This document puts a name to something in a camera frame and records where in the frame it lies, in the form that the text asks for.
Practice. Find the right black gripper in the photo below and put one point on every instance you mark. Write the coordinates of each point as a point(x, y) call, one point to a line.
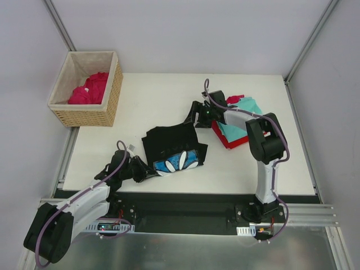
point(200, 114)

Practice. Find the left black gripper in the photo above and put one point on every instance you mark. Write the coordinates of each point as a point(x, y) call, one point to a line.
point(134, 169)

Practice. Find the black daisy print t-shirt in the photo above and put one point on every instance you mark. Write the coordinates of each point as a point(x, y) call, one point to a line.
point(173, 149)

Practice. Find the red t-shirt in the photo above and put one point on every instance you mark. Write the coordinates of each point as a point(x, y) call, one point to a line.
point(230, 136)

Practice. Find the teal t-shirt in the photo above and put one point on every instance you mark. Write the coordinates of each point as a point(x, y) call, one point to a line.
point(245, 103)

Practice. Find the wicker basket with liner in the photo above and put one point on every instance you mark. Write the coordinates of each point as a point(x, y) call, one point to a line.
point(78, 66)

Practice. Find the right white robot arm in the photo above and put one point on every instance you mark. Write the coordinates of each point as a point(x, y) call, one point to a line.
point(266, 141)

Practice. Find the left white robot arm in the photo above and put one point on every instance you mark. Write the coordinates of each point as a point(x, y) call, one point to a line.
point(55, 226)

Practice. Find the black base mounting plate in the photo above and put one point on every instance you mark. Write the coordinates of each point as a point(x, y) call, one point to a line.
point(183, 213)

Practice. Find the pink t-shirt in basket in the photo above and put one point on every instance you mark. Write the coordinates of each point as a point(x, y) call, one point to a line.
point(92, 92)

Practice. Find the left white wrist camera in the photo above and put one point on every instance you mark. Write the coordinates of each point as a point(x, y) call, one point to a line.
point(130, 150)

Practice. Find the left white cable duct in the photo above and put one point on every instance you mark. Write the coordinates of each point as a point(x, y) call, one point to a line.
point(108, 227)

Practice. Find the white cable duct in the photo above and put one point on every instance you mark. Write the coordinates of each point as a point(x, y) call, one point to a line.
point(246, 231)
point(108, 227)

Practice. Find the right white cable duct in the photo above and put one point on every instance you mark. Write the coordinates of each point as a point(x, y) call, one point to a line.
point(246, 231)

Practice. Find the right aluminium frame post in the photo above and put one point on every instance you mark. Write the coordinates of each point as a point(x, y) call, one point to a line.
point(320, 24)

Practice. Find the aluminium frame post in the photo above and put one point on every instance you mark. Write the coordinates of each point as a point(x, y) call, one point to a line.
point(320, 24)
point(60, 26)

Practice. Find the left aluminium frame post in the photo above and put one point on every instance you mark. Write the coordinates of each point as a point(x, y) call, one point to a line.
point(60, 26)

